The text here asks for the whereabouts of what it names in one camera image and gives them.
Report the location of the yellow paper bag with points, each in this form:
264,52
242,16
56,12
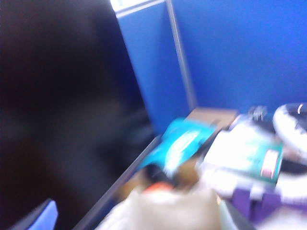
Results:
168,210

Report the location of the purple cloth bag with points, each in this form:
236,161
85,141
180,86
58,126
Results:
263,203

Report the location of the teal plastic pack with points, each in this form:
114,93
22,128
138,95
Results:
180,143

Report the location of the brown cardboard box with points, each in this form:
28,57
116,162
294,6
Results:
211,116

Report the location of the brown kiwi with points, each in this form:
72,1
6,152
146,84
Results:
188,173

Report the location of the red orange round fruit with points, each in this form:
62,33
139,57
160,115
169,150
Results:
158,186

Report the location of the black computer monitor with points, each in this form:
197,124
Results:
60,95

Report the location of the white teal carton box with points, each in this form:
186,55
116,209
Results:
244,151

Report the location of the white round object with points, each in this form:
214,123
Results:
290,124

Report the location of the grey metal partition post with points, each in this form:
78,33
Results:
181,55

